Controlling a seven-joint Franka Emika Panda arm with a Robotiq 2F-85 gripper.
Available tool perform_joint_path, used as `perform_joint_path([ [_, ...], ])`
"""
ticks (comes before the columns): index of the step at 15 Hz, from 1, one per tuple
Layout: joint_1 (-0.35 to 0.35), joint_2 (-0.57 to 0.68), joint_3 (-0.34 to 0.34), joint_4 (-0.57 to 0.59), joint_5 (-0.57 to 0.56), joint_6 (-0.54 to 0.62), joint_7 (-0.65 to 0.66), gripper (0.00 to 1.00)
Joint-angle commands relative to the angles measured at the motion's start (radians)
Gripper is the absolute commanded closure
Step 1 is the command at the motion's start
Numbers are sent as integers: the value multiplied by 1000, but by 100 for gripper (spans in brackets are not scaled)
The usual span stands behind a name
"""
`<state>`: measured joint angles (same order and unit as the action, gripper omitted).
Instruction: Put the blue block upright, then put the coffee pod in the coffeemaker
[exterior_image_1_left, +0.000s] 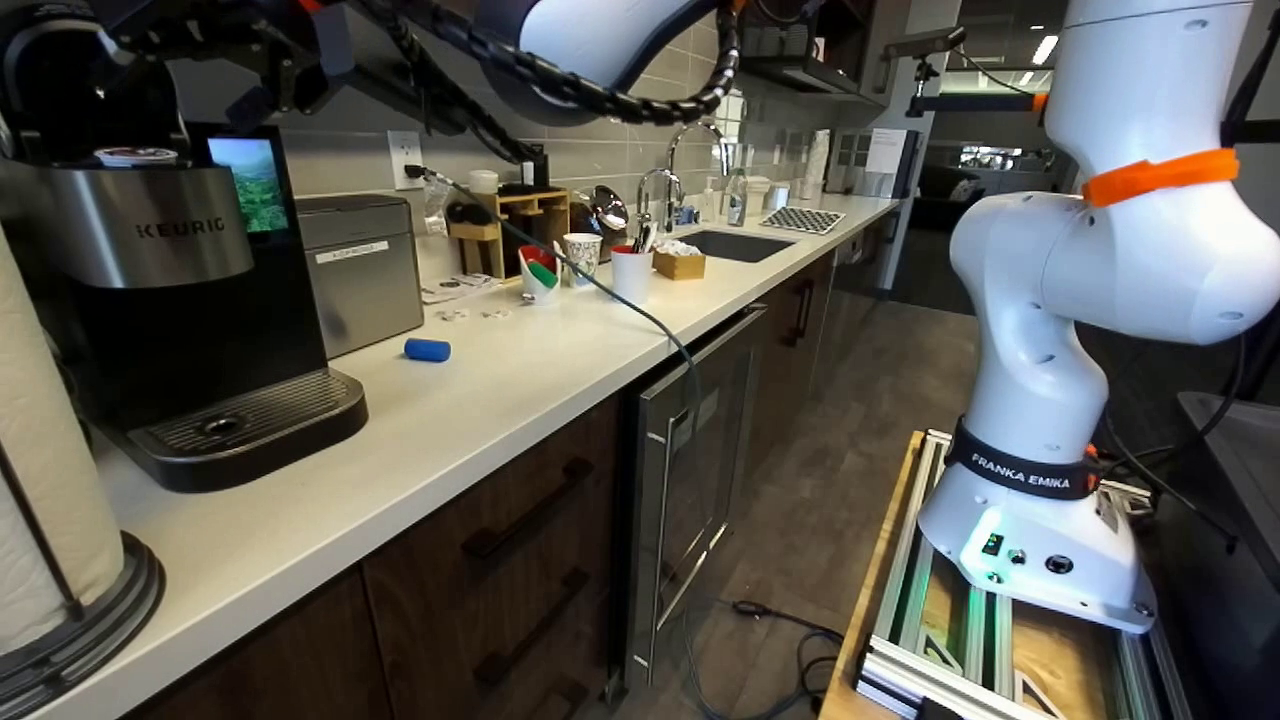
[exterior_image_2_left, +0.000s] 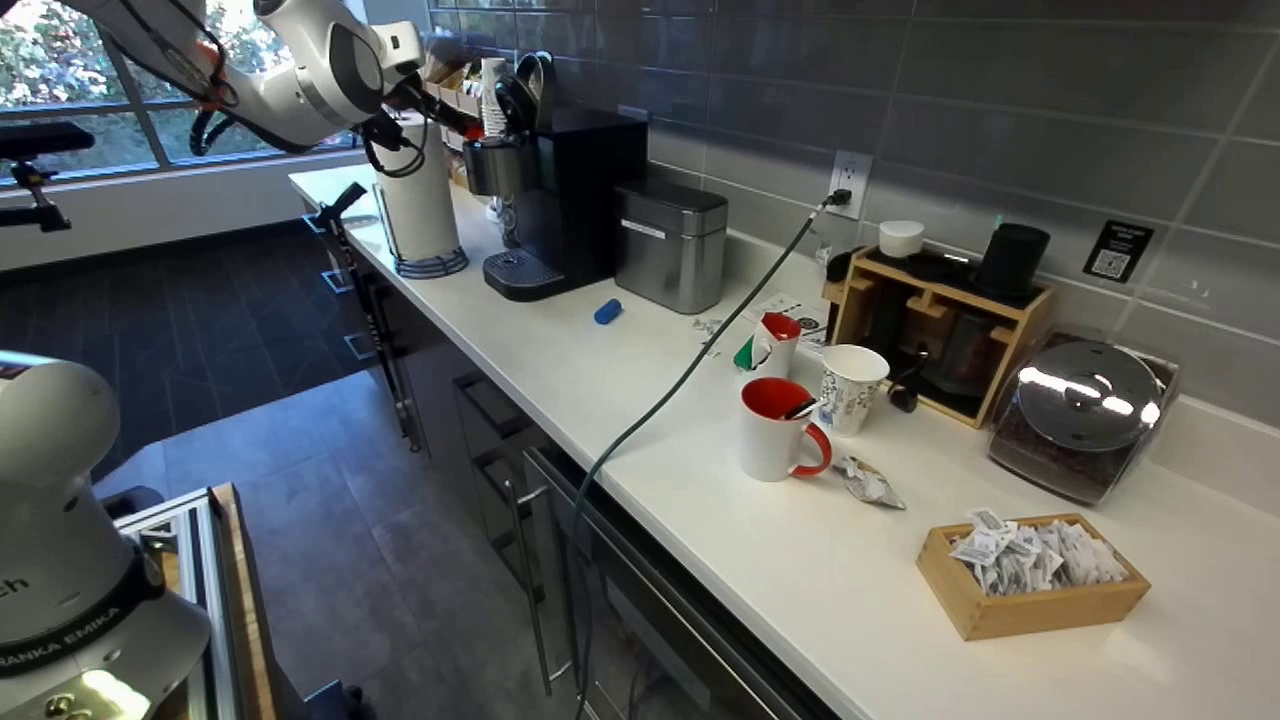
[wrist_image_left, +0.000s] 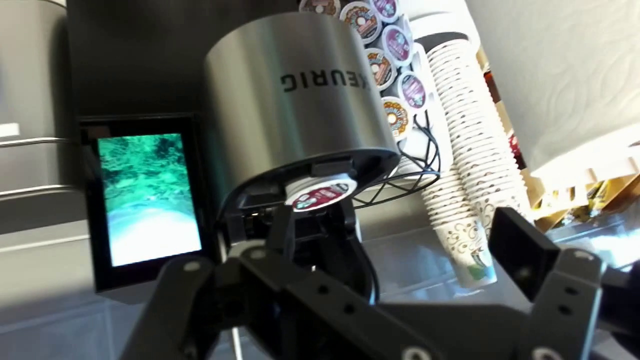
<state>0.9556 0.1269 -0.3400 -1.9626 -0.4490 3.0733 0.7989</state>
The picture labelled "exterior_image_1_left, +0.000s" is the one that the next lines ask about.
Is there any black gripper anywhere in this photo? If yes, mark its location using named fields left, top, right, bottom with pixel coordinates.
left=157, top=0, right=367, bottom=128

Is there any white coffee pod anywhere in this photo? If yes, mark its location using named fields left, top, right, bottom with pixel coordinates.
left=94, top=142, right=184, bottom=174

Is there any blue cylindrical block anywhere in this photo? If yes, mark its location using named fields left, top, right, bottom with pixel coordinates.
left=399, top=333, right=458, bottom=369

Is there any black silver Keurig coffeemaker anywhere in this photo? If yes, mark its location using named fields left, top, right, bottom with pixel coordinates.
left=0, top=0, right=371, bottom=498

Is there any stainless steel counter box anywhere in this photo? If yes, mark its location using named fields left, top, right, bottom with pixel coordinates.
left=291, top=191, right=429, bottom=360

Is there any wooden counter organizer rack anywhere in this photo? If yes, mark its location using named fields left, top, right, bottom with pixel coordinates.
left=450, top=189, right=577, bottom=282

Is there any red green white mug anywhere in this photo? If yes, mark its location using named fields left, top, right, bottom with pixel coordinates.
left=516, top=241, right=564, bottom=310

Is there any white patterned mug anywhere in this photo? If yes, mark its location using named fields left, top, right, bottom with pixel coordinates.
left=559, top=228, right=610, bottom=289

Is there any white paper towel roll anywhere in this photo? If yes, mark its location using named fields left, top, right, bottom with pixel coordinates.
left=0, top=232, right=133, bottom=658

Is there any white mug red inside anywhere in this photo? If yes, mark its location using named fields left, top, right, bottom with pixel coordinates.
left=610, top=244, right=658, bottom=306

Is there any chrome faucet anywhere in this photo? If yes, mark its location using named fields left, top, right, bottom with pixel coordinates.
left=636, top=123, right=706, bottom=232

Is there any wooden packet box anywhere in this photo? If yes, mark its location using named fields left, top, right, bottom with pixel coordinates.
left=653, top=236, right=712, bottom=284

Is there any grey paper towel holder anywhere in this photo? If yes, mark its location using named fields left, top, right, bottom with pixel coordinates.
left=0, top=532, right=167, bottom=720

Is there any dark undermount sink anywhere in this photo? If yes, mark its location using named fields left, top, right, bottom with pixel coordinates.
left=678, top=226, right=799, bottom=265

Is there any dark wood drawer cabinet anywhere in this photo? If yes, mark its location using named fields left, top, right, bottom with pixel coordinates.
left=123, top=395, right=633, bottom=720

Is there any grey dish drying mat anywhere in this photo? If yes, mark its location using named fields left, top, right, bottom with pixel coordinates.
left=763, top=201, right=848, bottom=236

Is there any stainless steel dishwasher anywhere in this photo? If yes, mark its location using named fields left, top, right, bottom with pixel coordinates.
left=626, top=306, right=774, bottom=684

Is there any dark wood door cabinet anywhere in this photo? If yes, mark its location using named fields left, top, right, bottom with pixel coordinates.
left=763, top=216, right=914, bottom=443

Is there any black desk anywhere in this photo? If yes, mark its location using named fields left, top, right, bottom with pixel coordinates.
left=1105, top=344, right=1280, bottom=720

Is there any white wall outlet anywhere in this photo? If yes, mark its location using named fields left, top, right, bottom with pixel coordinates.
left=384, top=128, right=429, bottom=191

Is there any black power cable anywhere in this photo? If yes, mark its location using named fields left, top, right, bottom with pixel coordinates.
left=399, top=162, right=706, bottom=405

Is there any black drawer handle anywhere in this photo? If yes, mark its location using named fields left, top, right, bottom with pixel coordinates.
left=473, top=568, right=595, bottom=692
left=460, top=456, right=599, bottom=578

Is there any dark wall shelf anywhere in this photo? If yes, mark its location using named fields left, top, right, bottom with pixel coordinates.
left=739, top=0, right=888, bottom=104

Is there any black floor cable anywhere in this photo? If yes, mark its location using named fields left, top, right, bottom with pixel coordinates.
left=727, top=598, right=848, bottom=716

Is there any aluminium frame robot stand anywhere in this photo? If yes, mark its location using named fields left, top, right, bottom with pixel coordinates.
left=817, top=424, right=1197, bottom=720

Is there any orange cable strap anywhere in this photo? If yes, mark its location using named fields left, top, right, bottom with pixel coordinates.
left=1075, top=144, right=1244, bottom=214

